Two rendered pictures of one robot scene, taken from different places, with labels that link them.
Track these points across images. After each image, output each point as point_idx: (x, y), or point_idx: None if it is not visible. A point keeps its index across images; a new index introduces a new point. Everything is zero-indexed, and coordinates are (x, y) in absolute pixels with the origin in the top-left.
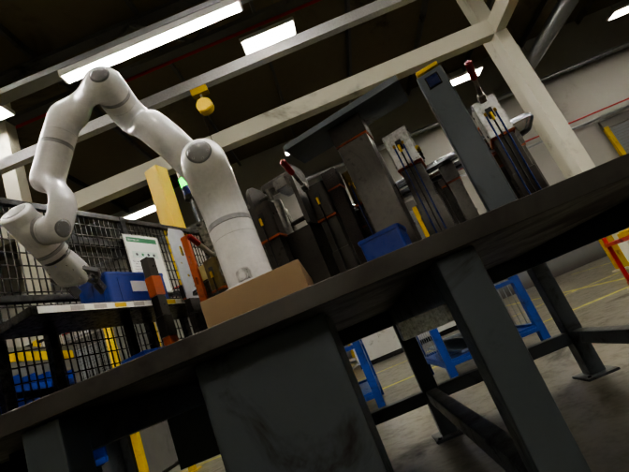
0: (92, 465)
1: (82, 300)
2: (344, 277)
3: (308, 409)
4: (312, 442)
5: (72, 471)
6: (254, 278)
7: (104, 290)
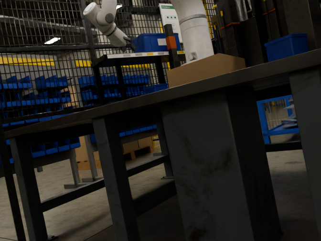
0: (118, 137)
1: None
2: (224, 77)
3: (208, 138)
4: (208, 154)
5: (109, 138)
6: (194, 61)
7: (135, 49)
